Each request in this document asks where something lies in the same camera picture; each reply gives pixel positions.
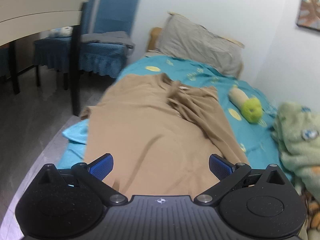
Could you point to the green and beige plush toy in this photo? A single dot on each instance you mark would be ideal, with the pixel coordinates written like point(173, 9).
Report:
point(252, 108)

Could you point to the grey pillow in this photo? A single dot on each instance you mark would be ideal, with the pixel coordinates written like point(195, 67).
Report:
point(195, 42)

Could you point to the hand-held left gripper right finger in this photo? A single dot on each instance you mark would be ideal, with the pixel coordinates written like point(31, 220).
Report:
point(220, 166)

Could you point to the cream table with black legs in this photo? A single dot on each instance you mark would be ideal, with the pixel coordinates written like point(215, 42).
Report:
point(37, 10)

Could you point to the green fleece blanket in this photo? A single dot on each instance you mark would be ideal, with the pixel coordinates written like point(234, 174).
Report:
point(297, 142)

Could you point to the teal printed bed sheet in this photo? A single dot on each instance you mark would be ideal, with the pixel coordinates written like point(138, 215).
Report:
point(200, 72)

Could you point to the tan t-shirt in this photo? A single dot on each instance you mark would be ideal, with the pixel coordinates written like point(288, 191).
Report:
point(150, 130)

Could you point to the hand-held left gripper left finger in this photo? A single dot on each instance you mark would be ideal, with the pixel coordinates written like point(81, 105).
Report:
point(101, 166)

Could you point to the blue fabric chair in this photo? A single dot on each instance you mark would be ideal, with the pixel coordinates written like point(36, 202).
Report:
point(115, 10)
point(50, 52)

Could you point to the grey cloth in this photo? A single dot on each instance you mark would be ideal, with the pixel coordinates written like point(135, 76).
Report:
point(107, 38)

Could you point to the framed wall picture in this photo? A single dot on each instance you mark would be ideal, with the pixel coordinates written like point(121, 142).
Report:
point(308, 7)

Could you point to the beige pillow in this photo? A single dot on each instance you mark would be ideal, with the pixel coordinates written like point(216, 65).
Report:
point(236, 42)

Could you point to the small white plush toy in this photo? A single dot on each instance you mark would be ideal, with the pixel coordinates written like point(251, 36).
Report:
point(66, 30)

